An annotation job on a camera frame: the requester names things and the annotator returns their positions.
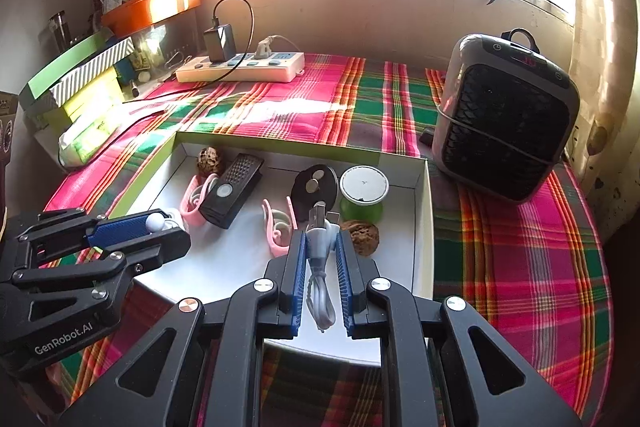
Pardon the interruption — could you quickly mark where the black remote control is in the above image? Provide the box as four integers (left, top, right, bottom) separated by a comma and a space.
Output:
198, 153, 265, 229

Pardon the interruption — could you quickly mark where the black round disc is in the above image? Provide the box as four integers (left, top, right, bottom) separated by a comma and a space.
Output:
291, 164, 340, 222

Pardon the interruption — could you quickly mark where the white round ball gadget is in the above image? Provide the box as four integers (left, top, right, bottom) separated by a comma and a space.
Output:
145, 209, 183, 233

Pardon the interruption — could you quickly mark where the white usb cable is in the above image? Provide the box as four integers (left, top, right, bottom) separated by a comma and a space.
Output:
305, 202, 342, 333

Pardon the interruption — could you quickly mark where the plaid blanket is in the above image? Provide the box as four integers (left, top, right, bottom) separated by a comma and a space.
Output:
40, 52, 616, 427

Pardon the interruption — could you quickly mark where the pink ear hook clip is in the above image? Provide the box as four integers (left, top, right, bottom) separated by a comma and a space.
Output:
179, 174, 221, 228
261, 196, 298, 258

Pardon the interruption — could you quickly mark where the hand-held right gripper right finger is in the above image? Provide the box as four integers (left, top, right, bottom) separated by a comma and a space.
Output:
335, 231, 583, 427

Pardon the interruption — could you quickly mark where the brown walnut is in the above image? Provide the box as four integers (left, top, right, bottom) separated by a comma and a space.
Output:
347, 219, 381, 258
196, 147, 224, 178

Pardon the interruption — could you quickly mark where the green cardboard box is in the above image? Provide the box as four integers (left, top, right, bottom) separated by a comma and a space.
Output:
107, 130, 435, 365

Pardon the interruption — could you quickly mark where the black charger cable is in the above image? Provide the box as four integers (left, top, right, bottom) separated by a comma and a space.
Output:
212, 0, 255, 82

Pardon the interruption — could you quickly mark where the glass jar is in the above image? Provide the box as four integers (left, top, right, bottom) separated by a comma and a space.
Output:
47, 11, 71, 52

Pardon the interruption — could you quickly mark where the grey space heater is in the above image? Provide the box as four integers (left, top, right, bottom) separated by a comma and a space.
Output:
431, 28, 581, 204

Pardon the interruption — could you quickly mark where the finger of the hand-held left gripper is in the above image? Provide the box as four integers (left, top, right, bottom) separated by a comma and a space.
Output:
15, 208, 173, 273
12, 227, 192, 333

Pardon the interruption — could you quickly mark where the white plug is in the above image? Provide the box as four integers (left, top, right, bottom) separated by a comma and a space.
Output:
255, 36, 301, 60

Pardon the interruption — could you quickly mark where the green and white spool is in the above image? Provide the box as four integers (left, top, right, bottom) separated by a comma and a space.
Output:
339, 165, 390, 222

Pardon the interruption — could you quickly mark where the black charger adapter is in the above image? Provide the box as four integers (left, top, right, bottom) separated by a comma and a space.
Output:
204, 23, 237, 64

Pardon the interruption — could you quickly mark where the green lid striped box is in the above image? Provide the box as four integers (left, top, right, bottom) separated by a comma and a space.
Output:
27, 31, 135, 108

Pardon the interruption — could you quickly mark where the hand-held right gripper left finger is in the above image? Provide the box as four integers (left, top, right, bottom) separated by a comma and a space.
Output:
57, 231, 308, 427

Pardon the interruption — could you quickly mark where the orange box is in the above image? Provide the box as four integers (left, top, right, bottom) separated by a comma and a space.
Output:
101, 0, 201, 35

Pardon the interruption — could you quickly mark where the cream heart print curtain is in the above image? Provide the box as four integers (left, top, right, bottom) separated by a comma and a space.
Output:
570, 0, 640, 218

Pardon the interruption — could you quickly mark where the green tissue pack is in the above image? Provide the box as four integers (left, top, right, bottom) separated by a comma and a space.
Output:
57, 109, 126, 168

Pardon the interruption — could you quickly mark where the white power strip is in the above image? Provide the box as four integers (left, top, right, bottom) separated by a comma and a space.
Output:
175, 51, 306, 84

